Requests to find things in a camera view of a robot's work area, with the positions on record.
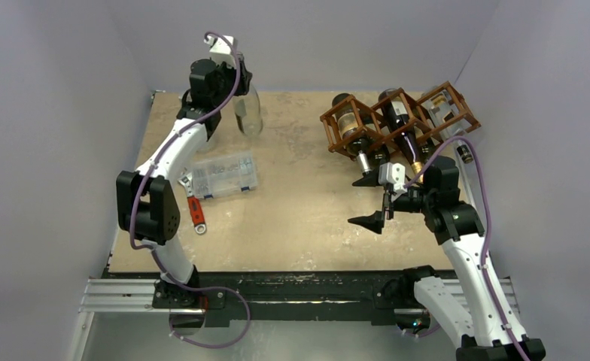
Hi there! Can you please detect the red wine bottle gold cap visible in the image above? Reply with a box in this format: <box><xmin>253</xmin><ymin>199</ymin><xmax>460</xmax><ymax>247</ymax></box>
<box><xmin>382</xmin><ymin>96</ymin><xmax>424</xmax><ymax>174</ymax></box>

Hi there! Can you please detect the dark bottle black cap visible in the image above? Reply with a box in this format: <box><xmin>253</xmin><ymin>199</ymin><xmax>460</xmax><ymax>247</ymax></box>
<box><xmin>368</xmin><ymin>144</ymin><xmax>391</xmax><ymax>171</ymax></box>

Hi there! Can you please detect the red adjustable wrench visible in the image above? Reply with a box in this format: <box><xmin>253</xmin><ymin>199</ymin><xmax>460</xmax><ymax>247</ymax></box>
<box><xmin>178</xmin><ymin>172</ymin><xmax>207</xmax><ymax>235</ymax></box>

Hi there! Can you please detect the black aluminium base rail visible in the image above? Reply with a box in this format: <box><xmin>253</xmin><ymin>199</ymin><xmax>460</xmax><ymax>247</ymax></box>
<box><xmin>78</xmin><ymin>270</ymin><xmax>520</xmax><ymax>330</ymax></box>

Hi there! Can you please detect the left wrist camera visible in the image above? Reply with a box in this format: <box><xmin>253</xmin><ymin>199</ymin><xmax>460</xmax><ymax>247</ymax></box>
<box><xmin>205</xmin><ymin>35</ymin><xmax>236</xmax><ymax>68</ymax></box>

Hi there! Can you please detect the clear plastic screw box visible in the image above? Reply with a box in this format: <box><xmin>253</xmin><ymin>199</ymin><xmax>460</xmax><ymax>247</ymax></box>
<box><xmin>188</xmin><ymin>150</ymin><xmax>259</xmax><ymax>199</ymax></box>

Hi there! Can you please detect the purple cable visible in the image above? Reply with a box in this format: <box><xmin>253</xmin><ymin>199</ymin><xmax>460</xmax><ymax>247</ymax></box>
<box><xmin>404</xmin><ymin>135</ymin><xmax>531</xmax><ymax>361</ymax></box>
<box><xmin>127</xmin><ymin>32</ymin><xmax>252</xmax><ymax>350</ymax></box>

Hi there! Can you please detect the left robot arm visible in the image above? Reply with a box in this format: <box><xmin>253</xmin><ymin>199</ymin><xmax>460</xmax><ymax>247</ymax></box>
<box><xmin>116</xmin><ymin>50</ymin><xmax>253</xmax><ymax>308</ymax></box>

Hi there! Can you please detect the clear bottle black cap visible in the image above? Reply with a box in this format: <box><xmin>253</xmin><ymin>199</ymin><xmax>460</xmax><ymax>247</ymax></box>
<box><xmin>421</xmin><ymin>90</ymin><xmax>474</xmax><ymax>164</ymax></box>

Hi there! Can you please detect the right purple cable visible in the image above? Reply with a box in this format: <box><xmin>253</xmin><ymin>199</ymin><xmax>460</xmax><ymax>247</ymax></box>
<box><xmin>404</xmin><ymin>135</ymin><xmax>531</xmax><ymax>361</ymax></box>

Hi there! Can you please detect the wooden wine rack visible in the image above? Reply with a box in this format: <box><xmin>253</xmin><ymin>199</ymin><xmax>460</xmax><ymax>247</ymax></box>
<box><xmin>320</xmin><ymin>81</ymin><xmax>481</xmax><ymax>164</ymax></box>

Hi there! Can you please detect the clear glass bottle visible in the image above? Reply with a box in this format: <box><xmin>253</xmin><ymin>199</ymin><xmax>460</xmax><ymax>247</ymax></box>
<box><xmin>233</xmin><ymin>83</ymin><xmax>263</xmax><ymax>137</ymax></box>
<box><xmin>190</xmin><ymin>124</ymin><xmax>217</xmax><ymax>153</ymax></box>

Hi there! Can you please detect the green bottle silver neck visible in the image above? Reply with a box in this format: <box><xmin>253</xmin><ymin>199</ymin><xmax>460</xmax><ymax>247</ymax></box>
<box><xmin>420</xmin><ymin>138</ymin><xmax>439</xmax><ymax>165</ymax></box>

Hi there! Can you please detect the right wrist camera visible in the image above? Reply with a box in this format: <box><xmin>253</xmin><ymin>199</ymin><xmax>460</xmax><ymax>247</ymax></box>
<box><xmin>378</xmin><ymin>162</ymin><xmax>407</xmax><ymax>196</ymax></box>

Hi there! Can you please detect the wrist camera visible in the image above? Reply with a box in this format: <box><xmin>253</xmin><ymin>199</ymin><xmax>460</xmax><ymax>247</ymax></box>
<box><xmin>205</xmin><ymin>35</ymin><xmax>236</xmax><ymax>68</ymax></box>
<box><xmin>378</xmin><ymin>162</ymin><xmax>407</xmax><ymax>196</ymax></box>

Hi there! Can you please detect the dark bottle silver cap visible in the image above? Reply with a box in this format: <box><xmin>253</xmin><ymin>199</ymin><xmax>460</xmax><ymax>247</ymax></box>
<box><xmin>334</xmin><ymin>102</ymin><xmax>373</xmax><ymax>183</ymax></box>

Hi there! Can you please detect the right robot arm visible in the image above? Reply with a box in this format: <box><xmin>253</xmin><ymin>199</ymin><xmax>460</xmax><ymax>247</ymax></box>
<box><xmin>349</xmin><ymin>156</ymin><xmax>546</xmax><ymax>360</ymax></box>

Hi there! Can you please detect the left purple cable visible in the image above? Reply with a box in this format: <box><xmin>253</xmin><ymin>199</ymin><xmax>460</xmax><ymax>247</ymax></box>
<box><xmin>127</xmin><ymin>32</ymin><xmax>252</xmax><ymax>350</ymax></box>

